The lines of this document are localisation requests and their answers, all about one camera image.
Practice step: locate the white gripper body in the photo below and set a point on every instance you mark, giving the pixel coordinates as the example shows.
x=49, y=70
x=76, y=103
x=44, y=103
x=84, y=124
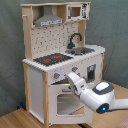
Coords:
x=77, y=84

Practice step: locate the white oven door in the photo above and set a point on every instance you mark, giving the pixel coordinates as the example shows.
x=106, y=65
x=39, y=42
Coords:
x=65, y=108

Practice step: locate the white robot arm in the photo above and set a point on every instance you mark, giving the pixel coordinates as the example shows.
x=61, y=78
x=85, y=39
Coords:
x=100, y=99

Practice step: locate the wooden toy kitchen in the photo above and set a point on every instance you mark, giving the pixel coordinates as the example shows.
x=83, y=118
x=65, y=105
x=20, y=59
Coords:
x=46, y=40

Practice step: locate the right oven knob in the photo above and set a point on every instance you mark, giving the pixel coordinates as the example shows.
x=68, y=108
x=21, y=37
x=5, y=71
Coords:
x=74, y=69

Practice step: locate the oven knob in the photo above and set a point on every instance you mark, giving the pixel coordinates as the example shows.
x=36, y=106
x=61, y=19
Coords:
x=56, y=75
x=74, y=69

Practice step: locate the grey ice dispenser panel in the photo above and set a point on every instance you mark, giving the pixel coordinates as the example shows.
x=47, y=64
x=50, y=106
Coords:
x=91, y=73

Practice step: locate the left oven knob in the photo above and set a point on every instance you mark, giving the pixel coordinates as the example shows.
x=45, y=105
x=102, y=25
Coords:
x=56, y=75

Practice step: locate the grey toy sink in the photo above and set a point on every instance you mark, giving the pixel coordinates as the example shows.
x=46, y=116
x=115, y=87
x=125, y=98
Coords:
x=79, y=51

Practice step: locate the black toy stovetop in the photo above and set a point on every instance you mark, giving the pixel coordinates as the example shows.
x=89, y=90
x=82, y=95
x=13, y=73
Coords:
x=52, y=59

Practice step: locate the black toy faucet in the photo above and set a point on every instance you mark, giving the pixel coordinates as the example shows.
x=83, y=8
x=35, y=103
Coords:
x=74, y=39

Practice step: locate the grey backdrop curtain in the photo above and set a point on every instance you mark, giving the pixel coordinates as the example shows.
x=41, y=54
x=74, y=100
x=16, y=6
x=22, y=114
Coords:
x=107, y=27

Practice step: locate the grey range hood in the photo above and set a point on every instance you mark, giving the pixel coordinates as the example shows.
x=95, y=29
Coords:
x=48, y=18

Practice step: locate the white toy microwave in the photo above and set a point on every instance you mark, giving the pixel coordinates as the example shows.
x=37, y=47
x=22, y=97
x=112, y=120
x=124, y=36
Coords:
x=78, y=11

